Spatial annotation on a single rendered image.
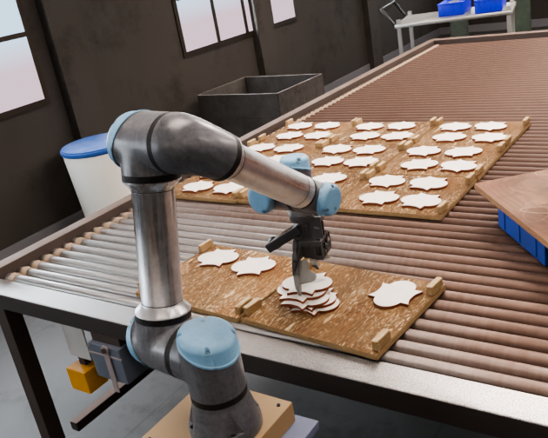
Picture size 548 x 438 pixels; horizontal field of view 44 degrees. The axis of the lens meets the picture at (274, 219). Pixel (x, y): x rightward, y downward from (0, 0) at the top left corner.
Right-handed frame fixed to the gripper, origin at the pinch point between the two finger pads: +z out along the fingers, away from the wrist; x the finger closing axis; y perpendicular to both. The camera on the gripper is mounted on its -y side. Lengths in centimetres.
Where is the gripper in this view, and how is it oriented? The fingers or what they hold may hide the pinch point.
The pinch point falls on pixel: (306, 282)
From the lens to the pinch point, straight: 180.1
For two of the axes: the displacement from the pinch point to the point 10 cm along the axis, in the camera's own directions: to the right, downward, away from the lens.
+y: 9.2, -0.1, -4.0
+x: 3.7, -4.0, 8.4
